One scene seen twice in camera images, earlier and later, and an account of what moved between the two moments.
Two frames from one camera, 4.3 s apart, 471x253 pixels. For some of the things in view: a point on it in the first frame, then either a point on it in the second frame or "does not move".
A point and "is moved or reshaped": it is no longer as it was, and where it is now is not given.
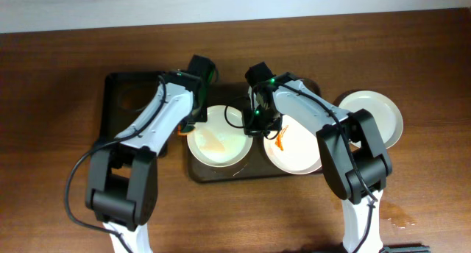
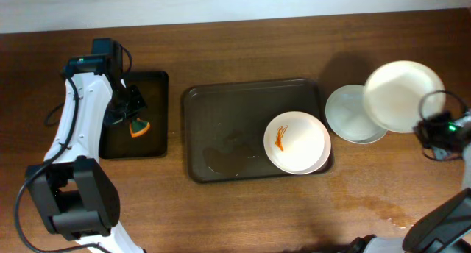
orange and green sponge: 185,129 is moved or reshaped
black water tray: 129,98 does not move
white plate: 295,149 does not move
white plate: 221,141 -> 400,93
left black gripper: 188,125 -> 129,107
